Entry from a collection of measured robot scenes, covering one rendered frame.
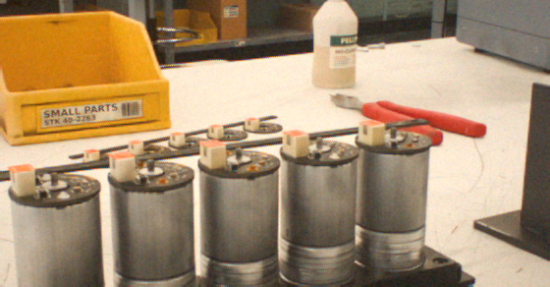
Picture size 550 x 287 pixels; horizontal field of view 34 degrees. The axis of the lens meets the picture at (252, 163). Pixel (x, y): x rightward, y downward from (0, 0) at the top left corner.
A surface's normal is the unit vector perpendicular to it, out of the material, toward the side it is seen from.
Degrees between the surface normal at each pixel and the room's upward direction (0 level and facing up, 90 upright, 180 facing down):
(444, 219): 0
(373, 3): 90
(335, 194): 90
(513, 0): 90
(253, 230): 90
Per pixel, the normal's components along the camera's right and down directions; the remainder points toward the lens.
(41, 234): -0.11, 0.29
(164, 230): 0.33, 0.27
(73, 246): 0.56, 0.24
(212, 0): -0.81, 0.18
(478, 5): -0.96, 0.08
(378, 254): -0.36, 0.27
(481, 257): 0.00, -0.96
